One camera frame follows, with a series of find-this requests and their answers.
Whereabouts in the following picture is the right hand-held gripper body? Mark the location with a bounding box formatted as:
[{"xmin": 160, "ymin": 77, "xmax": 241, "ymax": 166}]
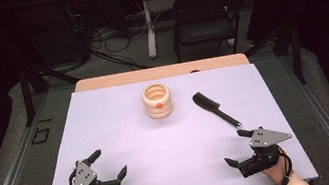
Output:
[{"xmin": 231, "ymin": 121, "xmax": 299, "ymax": 180}]

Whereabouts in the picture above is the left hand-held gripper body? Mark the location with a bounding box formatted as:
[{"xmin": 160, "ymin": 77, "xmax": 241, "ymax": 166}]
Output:
[{"xmin": 65, "ymin": 153, "xmax": 122, "ymax": 185}]

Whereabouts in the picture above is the black comb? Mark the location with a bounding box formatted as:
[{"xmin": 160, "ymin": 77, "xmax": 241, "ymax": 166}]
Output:
[{"xmin": 191, "ymin": 85, "xmax": 243, "ymax": 135}]

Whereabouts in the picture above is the cream ribbed cup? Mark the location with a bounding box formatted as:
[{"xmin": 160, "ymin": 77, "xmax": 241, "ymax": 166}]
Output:
[{"xmin": 139, "ymin": 81, "xmax": 176, "ymax": 122}]

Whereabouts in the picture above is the person's right hand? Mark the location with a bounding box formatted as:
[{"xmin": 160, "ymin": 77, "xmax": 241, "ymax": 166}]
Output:
[{"xmin": 257, "ymin": 146, "xmax": 296, "ymax": 185}]

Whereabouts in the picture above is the pale lavender table mat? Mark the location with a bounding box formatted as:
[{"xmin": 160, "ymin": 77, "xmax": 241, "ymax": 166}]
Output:
[{"xmin": 23, "ymin": 54, "xmax": 320, "ymax": 185}]

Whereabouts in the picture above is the black metal stand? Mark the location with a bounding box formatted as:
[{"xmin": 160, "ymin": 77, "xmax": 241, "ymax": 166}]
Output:
[
  {"xmin": 15, "ymin": 54, "xmax": 87, "ymax": 128},
  {"xmin": 240, "ymin": 18, "xmax": 308, "ymax": 94}
]

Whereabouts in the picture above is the wooden table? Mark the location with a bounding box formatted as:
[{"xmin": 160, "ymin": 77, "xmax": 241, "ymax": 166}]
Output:
[{"xmin": 28, "ymin": 44, "xmax": 316, "ymax": 185}]

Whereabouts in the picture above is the black folding chair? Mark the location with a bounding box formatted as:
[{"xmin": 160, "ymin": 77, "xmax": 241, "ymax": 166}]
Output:
[{"xmin": 165, "ymin": 0, "xmax": 257, "ymax": 65}]

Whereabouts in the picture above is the white desk leg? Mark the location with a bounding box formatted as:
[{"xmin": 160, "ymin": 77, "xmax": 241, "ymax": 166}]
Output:
[{"xmin": 139, "ymin": 0, "xmax": 162, "ymax": 60}]

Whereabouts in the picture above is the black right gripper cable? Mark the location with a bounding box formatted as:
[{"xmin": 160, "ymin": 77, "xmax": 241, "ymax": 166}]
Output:
[{"xmin": 269, "ymin": 144, "xmax": 297, "ymax": 185}]

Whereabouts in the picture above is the bundle of floor cables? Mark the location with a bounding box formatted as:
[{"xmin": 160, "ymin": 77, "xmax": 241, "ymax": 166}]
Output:
[{"xmin": 84, "ymin": 13, "xmax": 156, "ymax": 79}]

